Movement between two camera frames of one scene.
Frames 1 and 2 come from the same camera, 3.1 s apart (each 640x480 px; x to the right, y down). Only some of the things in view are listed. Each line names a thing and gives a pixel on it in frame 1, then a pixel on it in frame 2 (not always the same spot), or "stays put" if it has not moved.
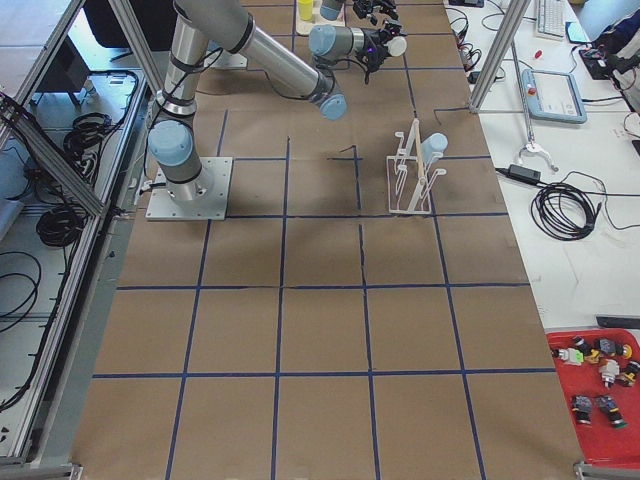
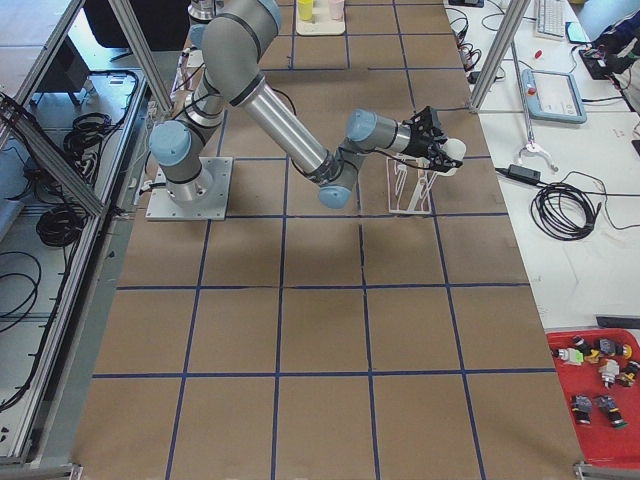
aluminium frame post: (509, 27) stays put
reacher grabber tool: (531, 148) stays put
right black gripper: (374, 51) → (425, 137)
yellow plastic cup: (305, 9) stays put
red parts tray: (599, 371) stays put
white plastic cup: (396, 45) → (456, 148)
